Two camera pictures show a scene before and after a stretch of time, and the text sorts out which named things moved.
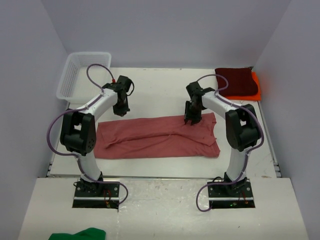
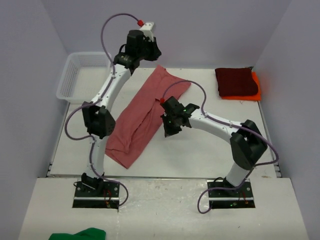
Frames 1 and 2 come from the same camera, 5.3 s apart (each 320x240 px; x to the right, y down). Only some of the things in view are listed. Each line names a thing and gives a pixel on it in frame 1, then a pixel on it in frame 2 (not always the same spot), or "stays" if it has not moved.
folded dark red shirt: x=241 y=81 stays
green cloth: x=91 y=233 stays
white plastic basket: x=74 y=86 stays
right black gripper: x=189 y=116 -> x=168 y=131
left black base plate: x=107 y=198 stays
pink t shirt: x=156 y=138 -> x=141 y=116
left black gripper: x=121 y=112 -> x=155 y=53
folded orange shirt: x=255 y=97 stays
